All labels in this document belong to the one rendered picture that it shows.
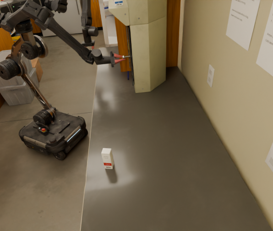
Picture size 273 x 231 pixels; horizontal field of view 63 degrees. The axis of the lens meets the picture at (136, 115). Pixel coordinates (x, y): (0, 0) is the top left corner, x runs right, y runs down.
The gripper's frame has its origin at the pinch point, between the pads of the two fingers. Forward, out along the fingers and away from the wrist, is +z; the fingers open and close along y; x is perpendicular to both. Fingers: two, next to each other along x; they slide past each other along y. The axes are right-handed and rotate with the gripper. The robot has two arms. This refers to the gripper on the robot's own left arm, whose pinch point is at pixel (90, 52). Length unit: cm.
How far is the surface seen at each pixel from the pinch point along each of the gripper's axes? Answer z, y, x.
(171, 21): -21, 66, -9
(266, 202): 17, 75, -139
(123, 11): -38, 29, -46
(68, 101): 108, -59, 106
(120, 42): -8.9, 26.1, -8.6
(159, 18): -31, 51, -38
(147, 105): 17, 38, -62
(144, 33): -25, 41, -46
